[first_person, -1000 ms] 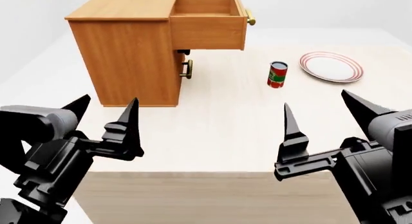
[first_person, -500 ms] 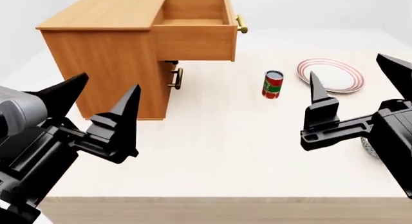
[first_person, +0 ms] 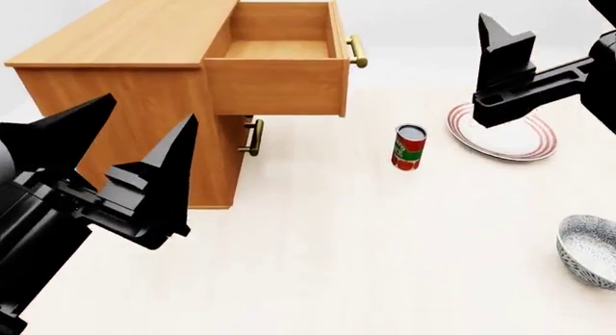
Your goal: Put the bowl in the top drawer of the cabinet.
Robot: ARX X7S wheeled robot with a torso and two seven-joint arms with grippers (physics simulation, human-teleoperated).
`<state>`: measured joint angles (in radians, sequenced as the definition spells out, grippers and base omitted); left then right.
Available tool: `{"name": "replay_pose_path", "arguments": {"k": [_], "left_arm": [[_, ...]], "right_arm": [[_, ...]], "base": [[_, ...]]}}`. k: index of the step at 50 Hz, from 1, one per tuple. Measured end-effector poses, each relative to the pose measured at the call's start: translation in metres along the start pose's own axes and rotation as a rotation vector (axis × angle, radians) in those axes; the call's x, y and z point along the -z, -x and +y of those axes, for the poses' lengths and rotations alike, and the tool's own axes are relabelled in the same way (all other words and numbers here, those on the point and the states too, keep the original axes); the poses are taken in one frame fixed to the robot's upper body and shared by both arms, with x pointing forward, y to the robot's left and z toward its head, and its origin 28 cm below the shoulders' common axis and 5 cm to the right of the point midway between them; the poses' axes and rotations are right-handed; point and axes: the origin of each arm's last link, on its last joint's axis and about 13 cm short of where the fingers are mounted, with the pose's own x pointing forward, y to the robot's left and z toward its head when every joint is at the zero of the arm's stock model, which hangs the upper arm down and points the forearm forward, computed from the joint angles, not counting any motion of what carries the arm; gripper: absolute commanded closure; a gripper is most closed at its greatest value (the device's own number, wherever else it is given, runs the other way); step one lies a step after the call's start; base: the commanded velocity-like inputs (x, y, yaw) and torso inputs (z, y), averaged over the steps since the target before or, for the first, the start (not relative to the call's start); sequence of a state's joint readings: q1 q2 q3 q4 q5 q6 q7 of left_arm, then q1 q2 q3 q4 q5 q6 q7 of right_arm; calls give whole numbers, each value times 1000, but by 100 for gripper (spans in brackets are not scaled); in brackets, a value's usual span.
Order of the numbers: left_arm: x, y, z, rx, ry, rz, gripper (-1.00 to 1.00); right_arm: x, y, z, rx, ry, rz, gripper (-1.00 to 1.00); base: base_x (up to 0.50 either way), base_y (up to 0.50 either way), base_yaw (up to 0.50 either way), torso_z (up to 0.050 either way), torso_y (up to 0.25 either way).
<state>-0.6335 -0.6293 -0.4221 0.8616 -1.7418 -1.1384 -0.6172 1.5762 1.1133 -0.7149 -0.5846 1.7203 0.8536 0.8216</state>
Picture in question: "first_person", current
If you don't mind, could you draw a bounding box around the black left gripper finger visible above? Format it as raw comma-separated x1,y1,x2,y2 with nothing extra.
0,92,118,191
102,113,200,239

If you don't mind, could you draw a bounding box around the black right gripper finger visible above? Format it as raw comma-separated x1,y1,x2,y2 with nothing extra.
475,12,538,95
579,0,616,26

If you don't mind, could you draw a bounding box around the wooden cabinet body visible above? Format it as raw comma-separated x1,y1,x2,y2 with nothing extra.
4,0,256,211

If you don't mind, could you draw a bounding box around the open wooden drawer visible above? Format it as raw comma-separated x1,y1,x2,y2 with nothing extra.
201,0,350,118

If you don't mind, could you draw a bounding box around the black white patterned bowl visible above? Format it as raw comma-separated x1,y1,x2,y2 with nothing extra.
555,214,616,292

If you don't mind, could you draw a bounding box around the white plate with red rings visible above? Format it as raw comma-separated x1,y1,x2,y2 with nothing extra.
446,101,559,163

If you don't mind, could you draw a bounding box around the red tomato soup can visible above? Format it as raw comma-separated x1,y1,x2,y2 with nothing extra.
390,122,428,173

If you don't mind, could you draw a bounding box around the short brass drawer handle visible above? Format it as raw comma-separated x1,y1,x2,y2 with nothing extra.
236,118,266,158

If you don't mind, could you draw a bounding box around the long brass drawer handle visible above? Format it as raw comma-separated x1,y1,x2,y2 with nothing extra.
345,34,370,69

